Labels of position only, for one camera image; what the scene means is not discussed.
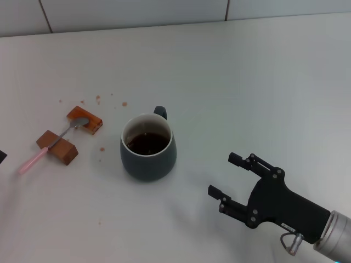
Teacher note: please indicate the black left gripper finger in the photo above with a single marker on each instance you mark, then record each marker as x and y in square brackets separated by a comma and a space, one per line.
[2, 157]

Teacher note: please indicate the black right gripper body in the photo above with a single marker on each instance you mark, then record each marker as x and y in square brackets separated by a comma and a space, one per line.
[285, 202]

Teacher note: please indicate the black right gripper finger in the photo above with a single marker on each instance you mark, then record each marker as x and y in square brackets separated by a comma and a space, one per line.
[233, 206]
[255, 164]

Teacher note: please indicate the grey ceramic cup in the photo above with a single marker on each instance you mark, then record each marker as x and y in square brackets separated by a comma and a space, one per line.
[148, 167]

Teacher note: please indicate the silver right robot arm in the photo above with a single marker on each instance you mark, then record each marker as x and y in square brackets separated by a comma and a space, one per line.
[337, 235]

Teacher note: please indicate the notched brown wooden block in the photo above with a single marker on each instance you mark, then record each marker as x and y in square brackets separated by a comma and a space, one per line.
[64, 153]

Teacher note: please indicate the flat orange wooden block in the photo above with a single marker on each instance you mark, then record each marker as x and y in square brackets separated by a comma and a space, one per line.
[94, 123]

